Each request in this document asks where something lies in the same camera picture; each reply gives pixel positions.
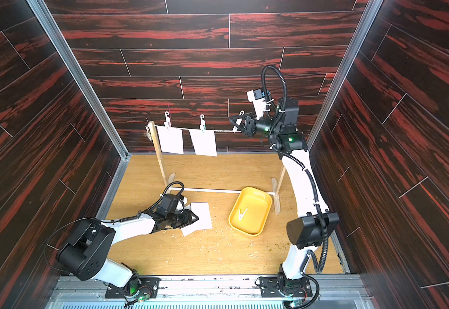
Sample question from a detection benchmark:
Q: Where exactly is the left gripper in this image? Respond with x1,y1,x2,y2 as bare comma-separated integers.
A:
166,209,201,229

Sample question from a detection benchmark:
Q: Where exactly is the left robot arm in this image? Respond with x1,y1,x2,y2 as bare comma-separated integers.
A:
57,181,199,296

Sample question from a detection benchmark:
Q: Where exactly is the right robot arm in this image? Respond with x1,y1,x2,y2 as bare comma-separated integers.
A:
230,65,340,297

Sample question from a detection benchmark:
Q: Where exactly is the yellow plastic tray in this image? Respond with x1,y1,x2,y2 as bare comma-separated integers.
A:
228,187,273,237

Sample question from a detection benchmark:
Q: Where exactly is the wooden string rack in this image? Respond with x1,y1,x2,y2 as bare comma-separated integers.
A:
145,121,286,214

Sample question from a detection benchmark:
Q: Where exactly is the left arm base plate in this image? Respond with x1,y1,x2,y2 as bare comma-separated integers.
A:
105,277,161,301

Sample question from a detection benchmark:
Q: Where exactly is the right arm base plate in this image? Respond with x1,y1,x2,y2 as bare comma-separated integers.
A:
255,274,313,298

